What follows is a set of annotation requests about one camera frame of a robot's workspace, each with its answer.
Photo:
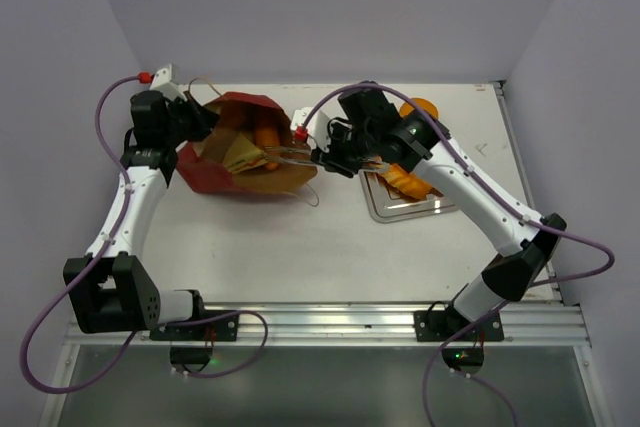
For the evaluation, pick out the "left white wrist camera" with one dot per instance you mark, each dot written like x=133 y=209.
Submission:
x=162 y=81

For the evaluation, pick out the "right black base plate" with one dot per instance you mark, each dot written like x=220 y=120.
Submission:
x=437 y=325

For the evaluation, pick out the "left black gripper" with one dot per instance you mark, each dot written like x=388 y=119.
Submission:
x=204 y=120

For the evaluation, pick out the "aluminium rail frame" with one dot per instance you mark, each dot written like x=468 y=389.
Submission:
x=528 y=324

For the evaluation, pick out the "round orange fake bun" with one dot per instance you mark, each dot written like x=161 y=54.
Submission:
x=425 y=105

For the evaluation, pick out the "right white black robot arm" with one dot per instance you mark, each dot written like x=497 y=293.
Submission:
x=421 y=145

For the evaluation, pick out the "twisted yellow fake bread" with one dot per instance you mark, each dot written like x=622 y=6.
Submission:
x=406 y=183

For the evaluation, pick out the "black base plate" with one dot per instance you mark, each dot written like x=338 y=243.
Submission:
x=437 y=325
x=221 y=326

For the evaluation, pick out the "steel tray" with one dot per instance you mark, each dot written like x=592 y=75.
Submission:
x=387 y=205

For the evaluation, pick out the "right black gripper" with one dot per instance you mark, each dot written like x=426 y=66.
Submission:
x=335 y=159

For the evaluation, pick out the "red paper bag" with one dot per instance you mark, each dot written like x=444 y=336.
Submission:
x=200 y=162

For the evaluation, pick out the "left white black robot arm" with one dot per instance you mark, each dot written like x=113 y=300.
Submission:
x=110 y=290

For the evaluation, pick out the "steel tongs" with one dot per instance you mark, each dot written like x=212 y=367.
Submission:
x=302 y=156

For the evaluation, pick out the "sliced fake bread piece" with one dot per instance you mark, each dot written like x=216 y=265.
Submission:
x=242 y=155

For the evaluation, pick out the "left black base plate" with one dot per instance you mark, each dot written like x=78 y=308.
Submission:
x=221 y=326

